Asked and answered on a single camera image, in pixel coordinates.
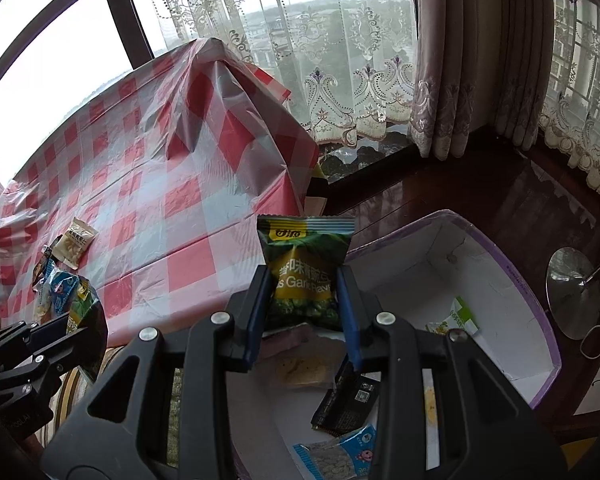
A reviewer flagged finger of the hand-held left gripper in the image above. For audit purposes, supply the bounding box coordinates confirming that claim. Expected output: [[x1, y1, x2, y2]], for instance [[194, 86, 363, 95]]
[[0, 290, 109, 411], [0, 315, 75, 361]]

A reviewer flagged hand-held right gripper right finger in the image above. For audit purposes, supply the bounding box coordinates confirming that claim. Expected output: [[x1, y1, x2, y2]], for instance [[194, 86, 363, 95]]
[[336, 266, 568, 480]]

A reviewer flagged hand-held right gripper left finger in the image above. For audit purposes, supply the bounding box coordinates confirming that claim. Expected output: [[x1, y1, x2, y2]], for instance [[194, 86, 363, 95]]
[[40, 262, 273, 480]]

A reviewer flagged green pea snack packet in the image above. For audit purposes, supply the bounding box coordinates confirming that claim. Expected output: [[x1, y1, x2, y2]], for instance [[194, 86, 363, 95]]
[[256, 215, 356, 332]]

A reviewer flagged blue white snack packet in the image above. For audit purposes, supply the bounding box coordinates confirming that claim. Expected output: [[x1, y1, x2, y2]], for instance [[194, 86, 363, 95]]
[[42, 260, 81, 316], [292, 424, 378, 480]]

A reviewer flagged green yellow snack packet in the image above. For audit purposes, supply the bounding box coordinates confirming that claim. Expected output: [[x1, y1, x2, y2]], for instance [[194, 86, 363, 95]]
[[67, 280, 93, 333]]

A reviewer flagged large black snack packet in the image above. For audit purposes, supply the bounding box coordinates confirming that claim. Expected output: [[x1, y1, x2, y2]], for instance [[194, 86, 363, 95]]
[[311, 360, 382, 436]]

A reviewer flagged white green snack packet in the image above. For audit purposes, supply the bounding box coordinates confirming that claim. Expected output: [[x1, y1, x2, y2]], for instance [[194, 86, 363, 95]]
[[425, 296, 481, 336]]

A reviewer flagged beige snack packet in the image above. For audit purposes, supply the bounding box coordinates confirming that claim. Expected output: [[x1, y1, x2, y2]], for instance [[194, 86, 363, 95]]
[[52, 216, 100, 269]]

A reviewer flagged white cardboard box purple rim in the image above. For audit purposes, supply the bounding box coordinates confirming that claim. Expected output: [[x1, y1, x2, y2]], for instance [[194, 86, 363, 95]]
[[227, 209, 563, 480]]

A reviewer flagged red white checkered tablecloth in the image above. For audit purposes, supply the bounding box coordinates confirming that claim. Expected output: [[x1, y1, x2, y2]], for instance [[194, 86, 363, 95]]
[[0, 37, 321, 346]]

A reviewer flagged chrome floor lamp base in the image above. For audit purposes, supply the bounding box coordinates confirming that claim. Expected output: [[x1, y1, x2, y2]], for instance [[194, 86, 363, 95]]
[[545, 240, 600, 341]]

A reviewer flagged mauve embroidered drape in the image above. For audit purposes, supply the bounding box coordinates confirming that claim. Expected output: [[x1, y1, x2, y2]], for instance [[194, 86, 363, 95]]
[[410, 0, 556, 161]]

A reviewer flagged white lace curtain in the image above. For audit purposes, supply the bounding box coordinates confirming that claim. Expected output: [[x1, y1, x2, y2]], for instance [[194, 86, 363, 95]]
[[142, 0, 421, 151], [537, 0, 600, 211]]

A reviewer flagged white cable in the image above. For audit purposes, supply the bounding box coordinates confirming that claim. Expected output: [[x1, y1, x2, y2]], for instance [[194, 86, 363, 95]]
[[577, 307, 600, 361]]

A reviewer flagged dark window frame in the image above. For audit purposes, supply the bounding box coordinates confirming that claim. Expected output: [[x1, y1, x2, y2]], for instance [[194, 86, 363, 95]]
[[0, 0, 158, 78]]

